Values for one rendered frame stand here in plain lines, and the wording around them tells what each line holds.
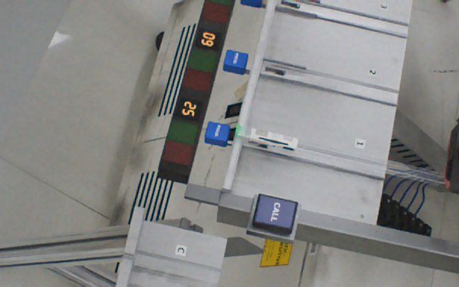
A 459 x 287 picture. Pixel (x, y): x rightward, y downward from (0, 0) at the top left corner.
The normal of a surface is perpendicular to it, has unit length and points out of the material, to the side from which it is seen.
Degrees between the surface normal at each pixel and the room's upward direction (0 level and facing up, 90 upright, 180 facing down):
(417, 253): 90
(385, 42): 45
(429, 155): 0
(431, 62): 0
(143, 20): 0
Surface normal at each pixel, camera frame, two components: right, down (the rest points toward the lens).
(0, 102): 0.72, -0.14
